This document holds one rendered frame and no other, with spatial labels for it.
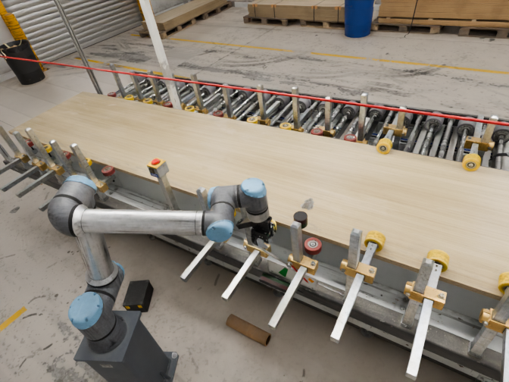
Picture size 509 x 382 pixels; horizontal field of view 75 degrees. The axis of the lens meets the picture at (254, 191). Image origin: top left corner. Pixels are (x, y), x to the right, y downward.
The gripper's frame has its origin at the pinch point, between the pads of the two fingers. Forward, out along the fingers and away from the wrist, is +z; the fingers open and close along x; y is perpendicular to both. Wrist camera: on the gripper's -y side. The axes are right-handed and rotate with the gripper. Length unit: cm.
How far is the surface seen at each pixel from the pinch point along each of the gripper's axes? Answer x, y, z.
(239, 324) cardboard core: -4, -26, 90
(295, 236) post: 6.1, 15.0, -7.0
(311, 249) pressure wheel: 12.4, 19.2, 7.2
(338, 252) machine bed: 27.8, 26.6, 22.9
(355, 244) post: 6.1, 40.0, -14.3
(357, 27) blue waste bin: 558, -130, 80
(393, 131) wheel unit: 113, 30, 2
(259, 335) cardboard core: -4, -11, 90
